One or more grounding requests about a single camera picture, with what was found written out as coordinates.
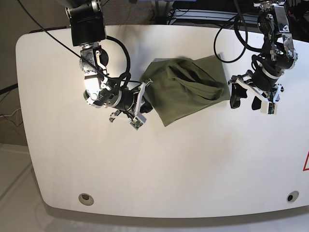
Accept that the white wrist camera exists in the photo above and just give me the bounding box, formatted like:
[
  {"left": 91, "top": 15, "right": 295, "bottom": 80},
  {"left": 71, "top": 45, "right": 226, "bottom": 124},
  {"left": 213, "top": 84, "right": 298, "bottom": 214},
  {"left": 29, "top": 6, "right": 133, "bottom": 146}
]
[
  {"left": 260, "top": 101, "right": 277, "bottom": 115},
  {"left": 130, "top": 114, "right": 146, "bottom": 130}
]

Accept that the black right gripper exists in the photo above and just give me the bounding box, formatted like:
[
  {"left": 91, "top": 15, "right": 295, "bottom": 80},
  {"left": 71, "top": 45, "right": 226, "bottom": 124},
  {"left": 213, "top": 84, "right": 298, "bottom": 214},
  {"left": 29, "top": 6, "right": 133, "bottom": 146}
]
[{"left": 108, "top": 79, "right": 153, "bottom": 123}]

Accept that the table grommet hole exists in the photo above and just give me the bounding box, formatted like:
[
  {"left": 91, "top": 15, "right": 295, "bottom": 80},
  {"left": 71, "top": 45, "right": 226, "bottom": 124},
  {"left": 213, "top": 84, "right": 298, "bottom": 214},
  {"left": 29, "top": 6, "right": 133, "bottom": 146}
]
[
  {"left": 286, "top": 191, "right": 299, "bottom": 203},
  {"left": 78, "top": 193, "right": 94, "bottom": 206}
]

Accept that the red warning triangle sticker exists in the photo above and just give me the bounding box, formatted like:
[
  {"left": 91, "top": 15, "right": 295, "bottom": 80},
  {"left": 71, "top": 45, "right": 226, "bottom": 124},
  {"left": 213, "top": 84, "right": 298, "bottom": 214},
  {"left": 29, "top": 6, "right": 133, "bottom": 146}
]
[{"left": 303, "top": 153, "right": 309, "bottom": 171}]

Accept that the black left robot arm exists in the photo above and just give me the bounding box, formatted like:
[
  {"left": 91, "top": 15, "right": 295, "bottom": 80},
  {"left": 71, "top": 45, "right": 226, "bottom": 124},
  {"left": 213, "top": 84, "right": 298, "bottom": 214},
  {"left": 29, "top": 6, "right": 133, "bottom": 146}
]
[{"left": 228, "top": 0, "right": 298, "bottom": 115}]

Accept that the aluminium frame rail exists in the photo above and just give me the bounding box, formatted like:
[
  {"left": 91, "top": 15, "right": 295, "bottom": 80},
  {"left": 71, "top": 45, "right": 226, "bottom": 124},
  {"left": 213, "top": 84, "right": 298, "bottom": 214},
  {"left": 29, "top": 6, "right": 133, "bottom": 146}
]
[{"left": 166, "top": 9, "right": 261, "bottom": 27}]

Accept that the left table grommet hole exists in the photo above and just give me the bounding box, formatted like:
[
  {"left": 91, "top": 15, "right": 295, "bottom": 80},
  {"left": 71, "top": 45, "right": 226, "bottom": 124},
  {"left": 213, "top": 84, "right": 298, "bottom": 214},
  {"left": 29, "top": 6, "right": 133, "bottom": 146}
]
[{"left": 78, "top": 193, "right": 94, "bottom": 206}]

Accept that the yellow floor cable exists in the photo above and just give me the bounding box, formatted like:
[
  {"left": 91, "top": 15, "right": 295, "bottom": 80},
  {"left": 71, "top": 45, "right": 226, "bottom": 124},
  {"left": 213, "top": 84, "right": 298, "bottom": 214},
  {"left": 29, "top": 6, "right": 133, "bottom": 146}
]
[{"left": 0, "top": 108, "right": 24, "bottom": 129}]

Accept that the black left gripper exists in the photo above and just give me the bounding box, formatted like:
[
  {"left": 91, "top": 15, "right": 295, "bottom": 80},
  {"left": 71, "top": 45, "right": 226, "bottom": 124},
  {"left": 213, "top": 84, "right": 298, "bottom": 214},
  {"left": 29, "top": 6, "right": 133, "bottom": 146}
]
[{"left": 228, "top": 66, "right": 283, "bottom": 110}]

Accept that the right table grommet hole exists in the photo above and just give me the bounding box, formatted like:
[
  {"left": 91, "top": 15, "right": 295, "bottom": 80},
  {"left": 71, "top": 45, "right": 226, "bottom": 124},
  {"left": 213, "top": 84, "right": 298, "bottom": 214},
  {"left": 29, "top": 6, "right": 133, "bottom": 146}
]
[{"left": 286, "top": 191, "right": 299, "bottom": 203}]

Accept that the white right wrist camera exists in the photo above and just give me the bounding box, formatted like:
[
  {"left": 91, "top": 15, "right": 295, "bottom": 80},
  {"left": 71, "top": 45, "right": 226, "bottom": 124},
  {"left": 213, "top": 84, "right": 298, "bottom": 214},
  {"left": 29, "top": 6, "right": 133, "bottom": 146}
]
[{"left": 130, "top": 114, "right": 146, "bottom": 130}]

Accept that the green T-shirt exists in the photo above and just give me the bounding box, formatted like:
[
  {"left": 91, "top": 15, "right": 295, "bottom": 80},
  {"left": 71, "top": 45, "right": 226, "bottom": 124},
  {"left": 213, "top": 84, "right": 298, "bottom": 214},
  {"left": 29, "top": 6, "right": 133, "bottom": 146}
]
[{"left": 140, "top": 56, "right": 231, "bottom": 127}]

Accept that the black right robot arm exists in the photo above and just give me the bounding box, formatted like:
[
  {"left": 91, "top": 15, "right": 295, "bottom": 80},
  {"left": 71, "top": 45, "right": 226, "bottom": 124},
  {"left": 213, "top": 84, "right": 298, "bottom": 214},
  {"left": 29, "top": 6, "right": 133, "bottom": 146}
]
[{"left": 66, "top": 0, "right": 153, "bottom": 129}]

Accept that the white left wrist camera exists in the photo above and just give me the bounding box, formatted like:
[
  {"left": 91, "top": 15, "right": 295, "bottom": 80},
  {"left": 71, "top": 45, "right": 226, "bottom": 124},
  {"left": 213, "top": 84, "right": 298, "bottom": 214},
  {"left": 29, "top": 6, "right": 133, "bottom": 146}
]
[{"left": 260, "top": 101, "right": 277, "bottom": 115}]

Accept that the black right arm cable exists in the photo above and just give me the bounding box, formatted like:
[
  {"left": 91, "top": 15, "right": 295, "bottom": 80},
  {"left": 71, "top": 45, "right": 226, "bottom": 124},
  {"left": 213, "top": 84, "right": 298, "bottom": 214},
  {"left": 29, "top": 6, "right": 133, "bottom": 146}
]
[{"left": 14, "top": 0, "right": 143, "bottom": 97}]

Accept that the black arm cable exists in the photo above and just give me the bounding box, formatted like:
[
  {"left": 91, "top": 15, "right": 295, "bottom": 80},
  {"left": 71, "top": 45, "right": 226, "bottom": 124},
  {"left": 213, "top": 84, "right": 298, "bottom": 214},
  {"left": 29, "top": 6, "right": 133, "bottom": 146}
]
[
  {"left": 213, "top": 0, "right": 264, "bottom": 64},
  {"left": 14, "top": 0, "right": 143, "bottom": 97}
]

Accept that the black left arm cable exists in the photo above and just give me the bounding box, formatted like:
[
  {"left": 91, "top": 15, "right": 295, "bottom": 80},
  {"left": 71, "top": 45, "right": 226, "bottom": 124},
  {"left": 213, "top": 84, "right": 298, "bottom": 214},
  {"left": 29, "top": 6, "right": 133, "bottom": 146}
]
[{"left": 213, "top": 0, "right": 264, "bottom": 64}]

